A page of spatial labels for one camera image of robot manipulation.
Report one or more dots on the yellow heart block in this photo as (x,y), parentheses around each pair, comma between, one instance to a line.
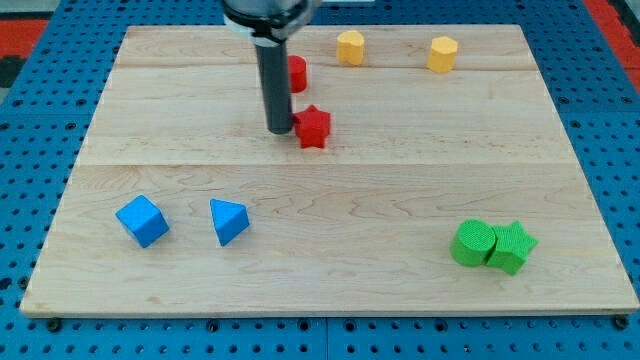
(350,47)

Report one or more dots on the green star block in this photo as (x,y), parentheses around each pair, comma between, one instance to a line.
(512,247)

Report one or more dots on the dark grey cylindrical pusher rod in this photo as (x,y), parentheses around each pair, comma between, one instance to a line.
(273,70)

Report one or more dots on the wooden board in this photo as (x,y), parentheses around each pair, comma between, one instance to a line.
(359,228)

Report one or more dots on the red cylinder block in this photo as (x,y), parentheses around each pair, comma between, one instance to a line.
(297,67)

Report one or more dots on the blue triangle block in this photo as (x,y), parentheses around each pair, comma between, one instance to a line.
(229,219)

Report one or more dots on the yellow hexagon block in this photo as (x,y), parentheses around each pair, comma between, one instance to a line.
(442,55)

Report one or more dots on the green cylinder block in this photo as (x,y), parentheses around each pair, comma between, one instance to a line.
(472,243)

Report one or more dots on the red star block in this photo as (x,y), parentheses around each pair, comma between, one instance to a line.
(312,126)

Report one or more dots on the blue cube block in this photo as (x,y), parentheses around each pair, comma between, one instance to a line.
(143,221)

